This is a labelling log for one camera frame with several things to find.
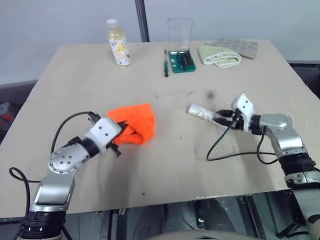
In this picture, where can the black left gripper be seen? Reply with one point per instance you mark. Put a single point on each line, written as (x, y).
(110, 145)

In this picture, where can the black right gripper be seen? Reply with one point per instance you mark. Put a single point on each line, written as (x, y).
(237, 120)

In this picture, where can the orange fabric pouch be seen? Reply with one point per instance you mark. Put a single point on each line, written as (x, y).
(140, 120)

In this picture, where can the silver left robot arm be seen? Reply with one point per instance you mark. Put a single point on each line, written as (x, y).
(62, 160)

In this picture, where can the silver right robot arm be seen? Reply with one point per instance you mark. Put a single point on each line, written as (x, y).
(287, 140)

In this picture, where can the folded light green towel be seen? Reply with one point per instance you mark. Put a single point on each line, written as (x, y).
(220, 56)

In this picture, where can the green screwdriver bit case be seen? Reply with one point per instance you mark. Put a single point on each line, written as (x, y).
(181, 60)

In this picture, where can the grey checked cloth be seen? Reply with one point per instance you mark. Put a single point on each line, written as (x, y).
(242, 46)

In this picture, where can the dark grey furniture piece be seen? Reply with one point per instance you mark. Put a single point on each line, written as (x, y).
(307, 75)

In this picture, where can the clear bottle with yellow drink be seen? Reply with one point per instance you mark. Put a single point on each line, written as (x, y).
(119, 42)

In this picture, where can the dark box with red parts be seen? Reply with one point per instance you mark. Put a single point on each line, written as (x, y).
(7, 117)

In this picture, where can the black vertical pole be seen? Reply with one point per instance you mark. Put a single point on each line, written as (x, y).
(142, 20)

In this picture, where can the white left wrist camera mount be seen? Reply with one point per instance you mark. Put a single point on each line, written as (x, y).
(103, 131)

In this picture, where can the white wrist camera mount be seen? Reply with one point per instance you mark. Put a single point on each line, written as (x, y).
(245, 107)
(103, 131)

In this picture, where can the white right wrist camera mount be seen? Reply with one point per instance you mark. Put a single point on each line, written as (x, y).
(245, 107)

